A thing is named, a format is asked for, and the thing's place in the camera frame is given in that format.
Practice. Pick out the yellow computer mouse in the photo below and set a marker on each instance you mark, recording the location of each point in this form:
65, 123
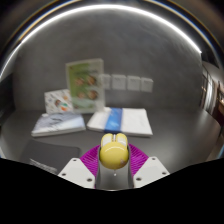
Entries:
114, 151

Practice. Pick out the small white sticker card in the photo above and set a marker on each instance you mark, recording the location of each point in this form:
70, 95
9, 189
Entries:
56, 101

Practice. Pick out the dark grey mouse pad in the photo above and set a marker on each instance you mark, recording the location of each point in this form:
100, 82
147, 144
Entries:
50, 153

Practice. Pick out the white wall socket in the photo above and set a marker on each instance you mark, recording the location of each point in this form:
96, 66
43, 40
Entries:
134, 83
147, 85
119, 82
106, 81

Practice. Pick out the green standing poster sign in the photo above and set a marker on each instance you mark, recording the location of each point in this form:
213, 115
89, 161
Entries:
85, 86

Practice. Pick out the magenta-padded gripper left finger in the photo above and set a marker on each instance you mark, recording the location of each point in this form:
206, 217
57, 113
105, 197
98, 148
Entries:
78, 171

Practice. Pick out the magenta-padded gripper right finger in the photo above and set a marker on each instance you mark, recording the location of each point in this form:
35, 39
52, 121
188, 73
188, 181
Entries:
150, 171

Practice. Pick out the dark framed glass partition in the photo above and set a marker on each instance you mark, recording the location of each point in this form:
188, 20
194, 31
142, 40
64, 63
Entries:
211, 93

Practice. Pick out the white book with blue band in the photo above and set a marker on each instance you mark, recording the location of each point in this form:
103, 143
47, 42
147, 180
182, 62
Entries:
133, 121

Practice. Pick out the grey patterned book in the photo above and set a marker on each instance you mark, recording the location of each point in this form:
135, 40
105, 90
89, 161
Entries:
58, 124

